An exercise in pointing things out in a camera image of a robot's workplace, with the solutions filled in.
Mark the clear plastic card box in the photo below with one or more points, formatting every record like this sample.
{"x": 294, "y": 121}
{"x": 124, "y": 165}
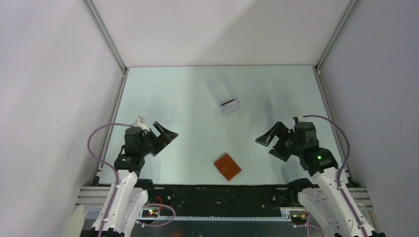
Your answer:
{"x": 221, "y": 92}

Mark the circuit board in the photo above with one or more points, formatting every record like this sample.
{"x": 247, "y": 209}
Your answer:
{"x": 299, "y": 217}
{"x": 150, "y": 213}

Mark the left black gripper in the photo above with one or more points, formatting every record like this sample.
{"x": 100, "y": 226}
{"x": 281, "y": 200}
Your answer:
{"x": 162, "y": 140}

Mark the card with black stripe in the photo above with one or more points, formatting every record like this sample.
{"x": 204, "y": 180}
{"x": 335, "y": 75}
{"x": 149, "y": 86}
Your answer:
{"x": 229, "y": 102}

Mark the left circuit board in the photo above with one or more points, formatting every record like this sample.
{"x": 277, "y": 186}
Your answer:
{"x": 150, "y": 213}

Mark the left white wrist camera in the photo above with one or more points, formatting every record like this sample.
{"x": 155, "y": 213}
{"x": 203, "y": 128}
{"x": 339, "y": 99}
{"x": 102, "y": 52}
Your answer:
{"x": 139, "y": 122}

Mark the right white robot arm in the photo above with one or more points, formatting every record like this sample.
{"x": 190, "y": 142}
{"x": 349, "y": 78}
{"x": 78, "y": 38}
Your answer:
{"x": 326, "y": 197}

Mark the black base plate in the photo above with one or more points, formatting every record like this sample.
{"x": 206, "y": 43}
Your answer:
{"x": 226, "y": 200}

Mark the aluminium frame rail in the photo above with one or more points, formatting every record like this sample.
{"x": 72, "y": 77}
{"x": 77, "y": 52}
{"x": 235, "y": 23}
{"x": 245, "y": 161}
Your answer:
{"x": 94, "y": 198}

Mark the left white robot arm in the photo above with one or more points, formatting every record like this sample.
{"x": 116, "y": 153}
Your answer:
{"x": 125, "y": 200}

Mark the right circuit board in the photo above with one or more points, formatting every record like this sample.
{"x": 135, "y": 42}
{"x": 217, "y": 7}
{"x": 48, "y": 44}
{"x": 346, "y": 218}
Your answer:
{"x": 299, "y": 217}

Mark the brown leather card holder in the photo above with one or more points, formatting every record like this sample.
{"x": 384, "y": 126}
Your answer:
{"x": 227, "y": 167}

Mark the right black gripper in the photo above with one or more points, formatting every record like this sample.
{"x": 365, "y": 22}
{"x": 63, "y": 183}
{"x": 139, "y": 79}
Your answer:
{"x": 278, "y": 129}

